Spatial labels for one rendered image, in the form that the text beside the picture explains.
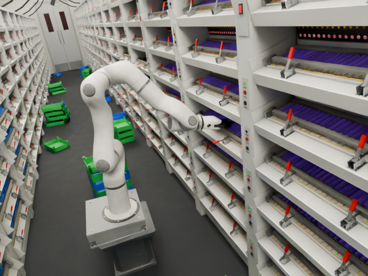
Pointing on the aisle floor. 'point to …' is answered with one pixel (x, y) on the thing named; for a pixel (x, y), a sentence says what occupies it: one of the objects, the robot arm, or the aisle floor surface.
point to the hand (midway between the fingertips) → (225, 122)
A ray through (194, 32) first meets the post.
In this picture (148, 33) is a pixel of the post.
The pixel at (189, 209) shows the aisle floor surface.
